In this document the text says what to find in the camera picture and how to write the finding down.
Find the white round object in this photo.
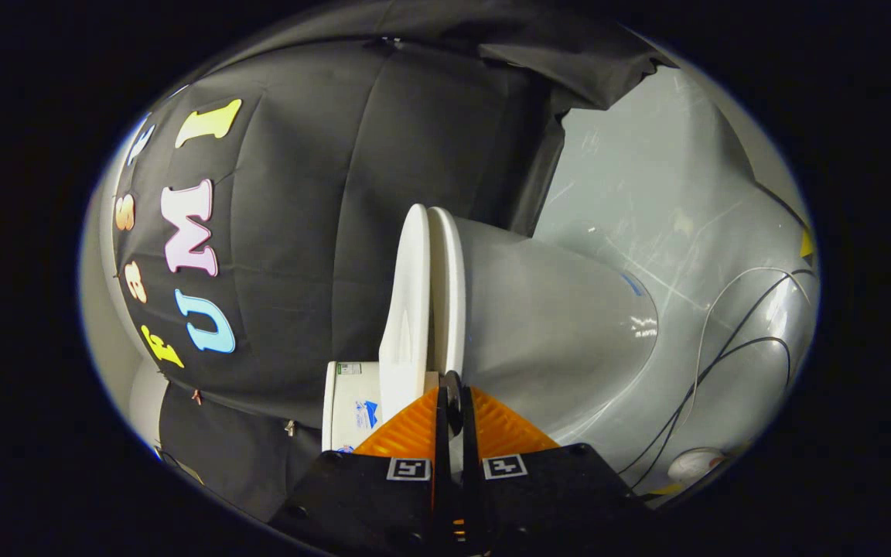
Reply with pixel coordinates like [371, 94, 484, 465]
[668, 447, 727, 487]

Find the black backdrop cloth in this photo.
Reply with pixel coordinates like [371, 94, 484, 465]
[109, 4, 678, 523]

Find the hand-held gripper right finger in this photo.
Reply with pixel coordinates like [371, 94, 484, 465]
[457, 387, 647, 557]

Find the white floor cable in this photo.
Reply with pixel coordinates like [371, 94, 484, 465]
[678, 267, 810, 434]

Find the black lid pull tab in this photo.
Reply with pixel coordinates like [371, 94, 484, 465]
[445, 371, 463, 436]

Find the white toilet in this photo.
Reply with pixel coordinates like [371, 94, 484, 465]
[322, 217, 659, 457]

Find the black floor cable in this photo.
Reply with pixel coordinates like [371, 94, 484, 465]
[620, 267, 818, 490]

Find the white toilet lid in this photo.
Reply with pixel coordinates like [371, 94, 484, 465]
[378, 203, 432, 422]

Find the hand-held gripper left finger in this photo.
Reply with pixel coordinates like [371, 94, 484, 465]
[268, 387, 451, 557]

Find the white toilet seat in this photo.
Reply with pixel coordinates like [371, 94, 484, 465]
[428, 207, 467, 380]

